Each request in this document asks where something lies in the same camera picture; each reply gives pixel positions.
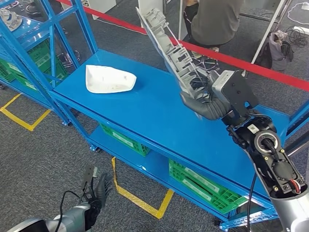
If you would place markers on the white plastic mirror cover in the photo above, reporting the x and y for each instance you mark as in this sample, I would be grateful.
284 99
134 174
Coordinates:
109 80

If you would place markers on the red barrier belt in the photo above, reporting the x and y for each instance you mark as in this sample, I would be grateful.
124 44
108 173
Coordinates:
277 75

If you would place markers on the blue metal shelf rack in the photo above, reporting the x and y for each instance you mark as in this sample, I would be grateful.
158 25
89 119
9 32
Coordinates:
31 33
157 121

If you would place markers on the black swivel stool chrome base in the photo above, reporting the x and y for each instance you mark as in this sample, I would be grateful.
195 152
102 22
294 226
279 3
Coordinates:
212 65

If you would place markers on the white power strip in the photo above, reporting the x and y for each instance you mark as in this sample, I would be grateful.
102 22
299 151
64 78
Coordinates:
301 29

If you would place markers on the person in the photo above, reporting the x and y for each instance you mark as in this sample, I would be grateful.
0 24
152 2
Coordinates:
217 19

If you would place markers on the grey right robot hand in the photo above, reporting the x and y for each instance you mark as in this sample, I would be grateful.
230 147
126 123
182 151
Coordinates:
193 105

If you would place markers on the white desk leg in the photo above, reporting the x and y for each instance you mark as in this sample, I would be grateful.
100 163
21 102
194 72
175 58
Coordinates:
269 32

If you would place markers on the white desk panel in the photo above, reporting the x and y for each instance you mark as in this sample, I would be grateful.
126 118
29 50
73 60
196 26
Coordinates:
102 8
151 4

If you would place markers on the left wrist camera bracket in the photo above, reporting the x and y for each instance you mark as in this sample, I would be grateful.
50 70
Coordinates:
88 179

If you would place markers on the grey plastic wheel hubcap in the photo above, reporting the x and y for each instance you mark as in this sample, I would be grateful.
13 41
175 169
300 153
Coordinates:
169 51

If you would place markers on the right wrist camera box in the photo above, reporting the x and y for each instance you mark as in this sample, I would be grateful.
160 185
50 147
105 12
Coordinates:
241 93

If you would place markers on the white car part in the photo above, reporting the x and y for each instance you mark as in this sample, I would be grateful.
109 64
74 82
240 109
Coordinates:
10 20

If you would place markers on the chrome swivel stool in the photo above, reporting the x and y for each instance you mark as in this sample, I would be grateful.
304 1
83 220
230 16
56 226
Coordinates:
70 59

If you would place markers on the yellow floor tape mark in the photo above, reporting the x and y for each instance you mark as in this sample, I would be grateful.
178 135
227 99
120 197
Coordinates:
137 201
16 120

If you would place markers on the grey black bag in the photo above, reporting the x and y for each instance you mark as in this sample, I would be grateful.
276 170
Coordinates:
276 52

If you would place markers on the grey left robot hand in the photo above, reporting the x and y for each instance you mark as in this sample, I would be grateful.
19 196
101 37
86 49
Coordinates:
102 190

